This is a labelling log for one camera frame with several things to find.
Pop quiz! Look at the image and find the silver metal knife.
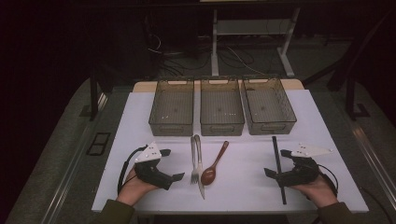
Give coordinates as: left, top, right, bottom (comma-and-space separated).
193, 133, 206, 201

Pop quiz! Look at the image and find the person's right hand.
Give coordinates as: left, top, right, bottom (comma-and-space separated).
291, 174, 339, 209

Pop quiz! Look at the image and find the silver metal fork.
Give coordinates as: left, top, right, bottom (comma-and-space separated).
190, 135, 200, 186

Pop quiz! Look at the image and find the brown wooden spoon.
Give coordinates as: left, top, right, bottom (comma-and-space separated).
200, 140, 230, 187

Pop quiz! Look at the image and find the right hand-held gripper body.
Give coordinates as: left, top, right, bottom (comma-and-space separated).
275, 143, 333, 189

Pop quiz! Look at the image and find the wooden board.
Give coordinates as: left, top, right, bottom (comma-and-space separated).
133, 78, 305, 93

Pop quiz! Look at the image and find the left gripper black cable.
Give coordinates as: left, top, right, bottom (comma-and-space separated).
117, 144, 149, 195

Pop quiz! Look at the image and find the black chopstick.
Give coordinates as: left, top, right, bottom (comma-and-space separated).
272, 135, 288, 205
271, 135, 287, 205

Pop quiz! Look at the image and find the white metal stand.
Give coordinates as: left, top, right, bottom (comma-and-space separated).
210, 7, 302, 78

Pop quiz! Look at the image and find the transparent brown plastic bin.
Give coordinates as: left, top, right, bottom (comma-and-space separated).
148, 77, 195, 137
241, 76, 298, 136
199, 77, 246, 137

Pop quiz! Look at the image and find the thin black cable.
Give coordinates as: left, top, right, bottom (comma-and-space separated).
359, 186, 390, 224

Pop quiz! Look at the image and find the tangle of floor cables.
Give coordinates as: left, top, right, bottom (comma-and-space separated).
146, 34, 265, 77

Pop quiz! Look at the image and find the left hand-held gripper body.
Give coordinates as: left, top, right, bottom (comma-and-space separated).
134, 141, 174, 191

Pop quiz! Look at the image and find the black metal stand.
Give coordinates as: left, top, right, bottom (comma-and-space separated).
302, 6, 396, 122
88, 66, 115, 122

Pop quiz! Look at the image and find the metal rail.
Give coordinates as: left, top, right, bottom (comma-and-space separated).
40, 92, 108, 224
348, 119, 396, 200

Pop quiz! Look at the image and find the person's left hand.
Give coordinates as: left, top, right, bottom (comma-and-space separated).
116, 168, 159, 207

